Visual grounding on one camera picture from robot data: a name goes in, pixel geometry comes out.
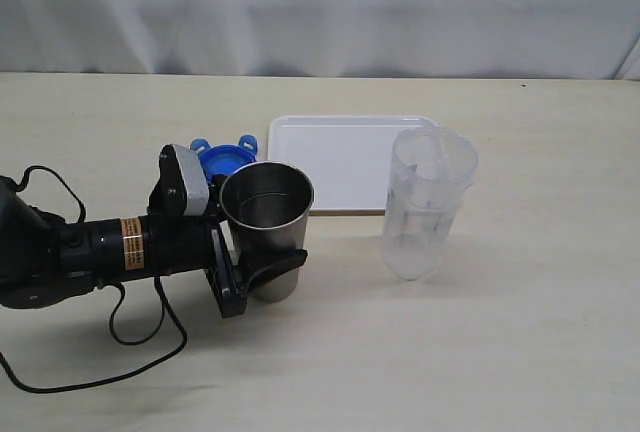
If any white rectangular tray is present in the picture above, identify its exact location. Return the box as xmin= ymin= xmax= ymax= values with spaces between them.
xmin=266 ymin=115 xmax=437 ymax=216

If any stainless steel cup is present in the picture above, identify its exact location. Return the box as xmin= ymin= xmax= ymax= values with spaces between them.
xmin=220 ymin=161 xmax=314 ymax=303

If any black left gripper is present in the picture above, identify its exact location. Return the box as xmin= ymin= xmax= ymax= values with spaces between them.
xmin=147 ymin=144 xmax=308 ymax=318

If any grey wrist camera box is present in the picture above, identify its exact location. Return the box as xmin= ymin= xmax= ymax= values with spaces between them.
xmin=170 ymin=144 xmax=209 ymax=216

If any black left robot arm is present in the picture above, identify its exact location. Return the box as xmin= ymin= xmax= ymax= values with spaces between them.
xmin=1 ymin=144 xmax=308 ymax=318

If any clear plastic container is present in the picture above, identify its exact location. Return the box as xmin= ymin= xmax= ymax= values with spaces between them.
xmin=382 ymin=126 xmax=479 ymax=281

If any white backdrop curtain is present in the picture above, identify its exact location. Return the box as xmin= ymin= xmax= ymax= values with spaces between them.
xmin=1 ymin=0 xmax=639 ymax=80

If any black camera cable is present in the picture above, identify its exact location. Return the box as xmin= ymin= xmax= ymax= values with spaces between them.
xmin=0 ymin=165 xmax=189 ymax=395

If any blue plastic lid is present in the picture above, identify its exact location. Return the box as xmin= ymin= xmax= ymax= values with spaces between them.
xmin=190 ymin=134 xmax=258 ymax=183

